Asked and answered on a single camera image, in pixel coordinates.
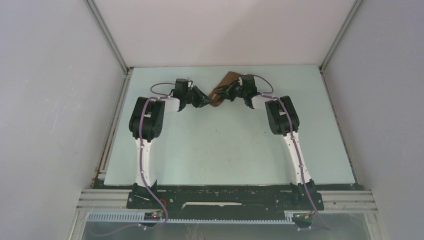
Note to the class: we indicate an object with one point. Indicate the aluminium frame profile front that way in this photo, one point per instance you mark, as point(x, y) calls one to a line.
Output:
point(96, 200)

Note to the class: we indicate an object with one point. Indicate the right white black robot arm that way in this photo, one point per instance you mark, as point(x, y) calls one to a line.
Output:
point(282, 117)

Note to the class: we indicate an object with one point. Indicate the right aluminium corner post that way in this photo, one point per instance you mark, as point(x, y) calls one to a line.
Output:
point(341, 34)

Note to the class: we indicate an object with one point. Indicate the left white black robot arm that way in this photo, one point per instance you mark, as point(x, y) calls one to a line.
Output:
point(146, 122)

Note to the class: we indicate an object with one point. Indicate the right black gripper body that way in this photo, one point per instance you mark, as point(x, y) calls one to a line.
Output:
point(238, 90)

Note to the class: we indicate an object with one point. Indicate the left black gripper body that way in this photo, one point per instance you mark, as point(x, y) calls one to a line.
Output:
point(193, 97)

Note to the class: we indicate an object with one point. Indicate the left aluminium corner post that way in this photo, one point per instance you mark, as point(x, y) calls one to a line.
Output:
point(106, 33)

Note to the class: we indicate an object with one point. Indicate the brown cloth napkin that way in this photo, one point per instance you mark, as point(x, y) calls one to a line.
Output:
point(230, 77)

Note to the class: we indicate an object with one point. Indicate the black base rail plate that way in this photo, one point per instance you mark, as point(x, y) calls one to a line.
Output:
point(225, 202)

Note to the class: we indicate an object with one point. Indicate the aluminium corner post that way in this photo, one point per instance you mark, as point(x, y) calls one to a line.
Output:
point(106, 33)
point(341, 34)

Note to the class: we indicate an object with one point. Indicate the grey cable duct strip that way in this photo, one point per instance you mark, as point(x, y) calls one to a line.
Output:
point(139, 218)

